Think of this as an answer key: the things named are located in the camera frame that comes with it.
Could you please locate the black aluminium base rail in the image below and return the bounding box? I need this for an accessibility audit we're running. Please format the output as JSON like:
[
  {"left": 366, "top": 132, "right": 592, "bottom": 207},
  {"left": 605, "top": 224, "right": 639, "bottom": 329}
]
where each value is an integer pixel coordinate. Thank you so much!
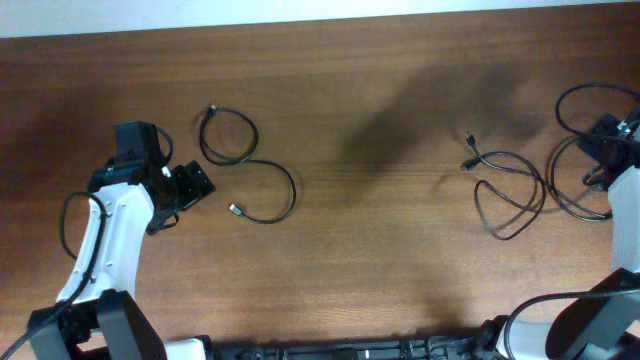
[{"left": 164, "top": 329, "right": 501, "bottom": 360}]

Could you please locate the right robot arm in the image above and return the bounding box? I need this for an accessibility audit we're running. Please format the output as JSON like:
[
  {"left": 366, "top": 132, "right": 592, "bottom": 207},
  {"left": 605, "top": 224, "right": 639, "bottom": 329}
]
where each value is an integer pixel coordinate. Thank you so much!
[{"left": 494, "top": 107, "right": 639, "bottom": 359}]

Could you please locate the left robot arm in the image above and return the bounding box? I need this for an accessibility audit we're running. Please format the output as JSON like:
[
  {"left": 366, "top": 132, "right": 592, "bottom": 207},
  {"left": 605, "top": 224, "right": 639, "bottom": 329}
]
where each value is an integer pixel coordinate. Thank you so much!
[{"left": 26, "top": 122, "right": 215, "bottom": 359}]

